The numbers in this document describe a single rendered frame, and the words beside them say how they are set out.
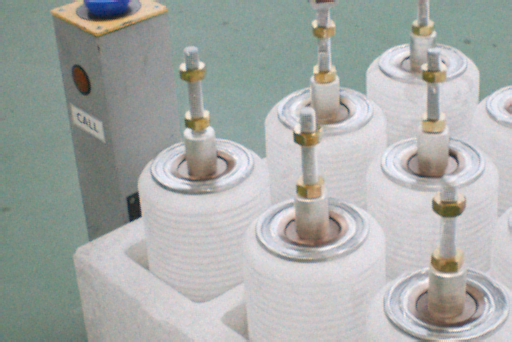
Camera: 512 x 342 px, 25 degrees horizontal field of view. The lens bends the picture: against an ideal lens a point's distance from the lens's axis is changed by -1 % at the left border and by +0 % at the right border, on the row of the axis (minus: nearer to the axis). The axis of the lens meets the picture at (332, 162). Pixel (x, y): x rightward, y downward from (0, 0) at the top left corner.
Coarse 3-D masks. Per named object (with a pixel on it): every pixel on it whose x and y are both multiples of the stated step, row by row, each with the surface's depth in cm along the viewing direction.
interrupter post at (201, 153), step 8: (208, 128) 83; (184, 136) 82; (192, 136) 82; (200, 136) 82; (208, 136) 82; (192, 144) 82; (200, 144) 82; (208, 144) 82; (192, 152) 82; (200, 152) 82; (208, 152) 82; (216, 152) 83; (192, 160) 82; (200, 160) 82; (208, 160) 82; (216, 160) 83; (192, 168) 83; (200, 168) 82; (208, 168) 83; (216, 168) 83
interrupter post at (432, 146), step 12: (420, 132) 81; (432, 132) 81; (444, 132) 81; (420, 144) 82; (432, 144) 81; (444, 144) 81; (420, 156) 82; (432, 156) 81; (444, 156) 82; (420, 168) 83; (432, 168) 82; (444, 168) 82
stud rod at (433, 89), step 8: (432, 48) 79; (432, 56) 78; (440, 56) 79; (432, 64) 79; (440, 64) 79; (432, 88) 80; (440, 88) 80; (432, 96) 80; (440, 96) 80; (432, 104) 80; (440, 104) 81; (432, 112) 80
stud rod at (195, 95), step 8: (192, 48) 79; (184, 56) 79; (192, 56) 79; (192, 64) 79; (200, 80) 80; (192, 88) 80; (200, 88) 80; (192, 96) 80; (200, 96) 81; (192, 104) 81; (200, 104) 81; (192, 112) 81; (200, 112) 81
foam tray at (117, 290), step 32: (128, 224) 91; (96, 256) 87; (128, 256) 88; (96, 288) 87; (128, 288) 83; (160, 288) 83; (96, 320) 89; (128, 320) 85; (160, 320) 81; (192, 320) 80; (224, 320) 81
